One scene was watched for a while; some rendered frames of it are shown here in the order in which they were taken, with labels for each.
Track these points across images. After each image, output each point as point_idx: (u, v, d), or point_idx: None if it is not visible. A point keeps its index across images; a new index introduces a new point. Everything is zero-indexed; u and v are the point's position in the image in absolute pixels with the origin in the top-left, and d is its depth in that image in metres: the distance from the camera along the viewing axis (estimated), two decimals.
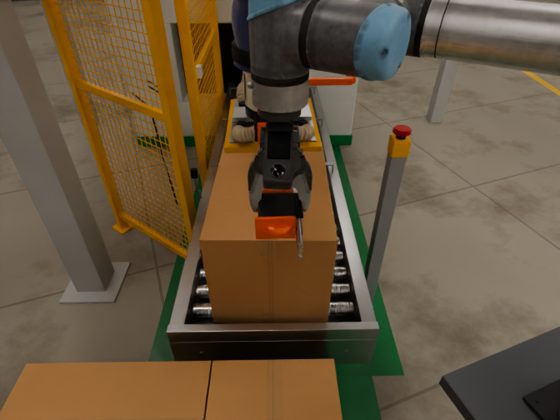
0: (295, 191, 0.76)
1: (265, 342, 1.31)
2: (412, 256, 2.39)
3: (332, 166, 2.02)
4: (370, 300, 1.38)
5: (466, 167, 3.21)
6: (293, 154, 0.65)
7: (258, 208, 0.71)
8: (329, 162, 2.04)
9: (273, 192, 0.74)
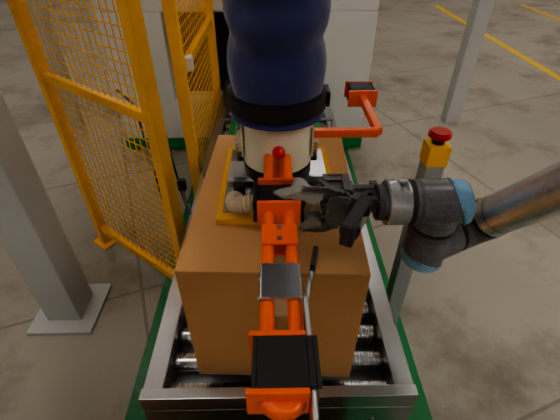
0: (308, 329, 0.51)
1: None
2: (435, 276, 2.09)
3: None
4: (402, 351, 1.08)
5: (488, 172, 2.91)
6: None
7: (252, 369, 0.46)
8: None
9: (277, 333, 0.49)
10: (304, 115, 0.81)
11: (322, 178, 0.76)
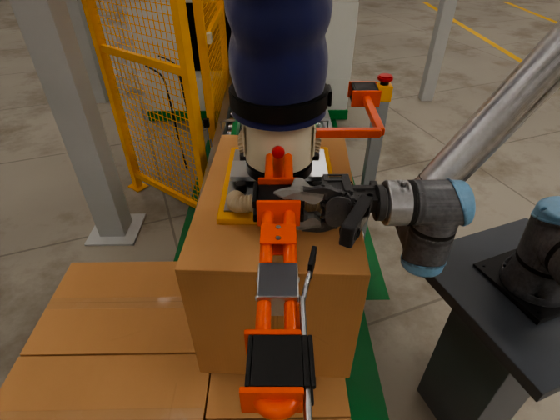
0: (304, 328, 0.51)
1: None
2: None
3: (327, 122, 2.28)
4: None
5: (452, 138, 3.47)
6: (344, 222, 0.74)
7: (247, 367, 0.46)
8: (325, 118, 2.30)
9: (272, 332, 0.49)
10: (305, 115, 0.81)
11: (322, 178, 0.76)
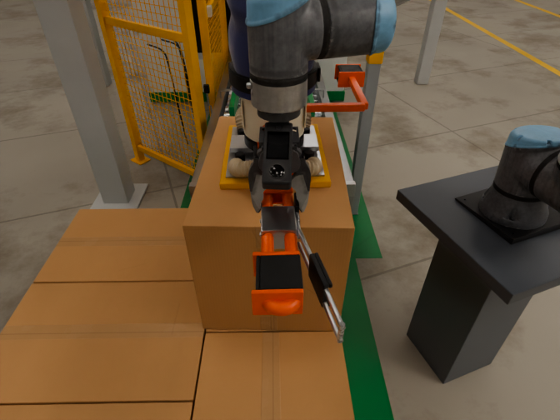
0: (309, 250, 0.62)
1: None
2: (394, 180, 2.74)
3: (323, 91, 2.37)
4: (350, 170, 1.73)
5: (447, 117, 3.56)
6: (292, 154, 0.65)
7: (256, 277, 0.56)
8: (321, 88, 2.39)
9: (275, 253, 0.60)
10: None
11: None
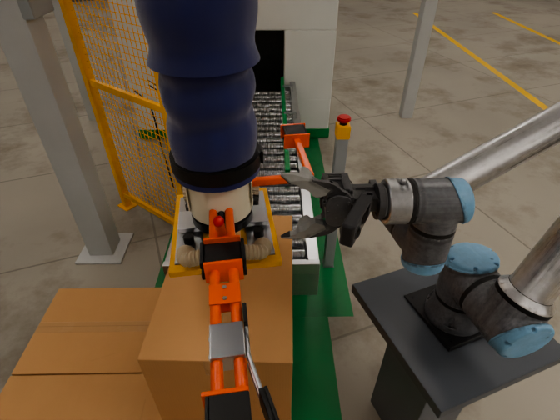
0: (258, 382, 0.61)
1: None
2: (371, 228, 2.84)
3: None
4: (317, 246, 1.83)
5: (427, 157, 3.65)
6: None
7: None
8: None
9: (224, 392, 0.59)
10: (241, 177, 0.91)
11: (322, 178, 0.76)
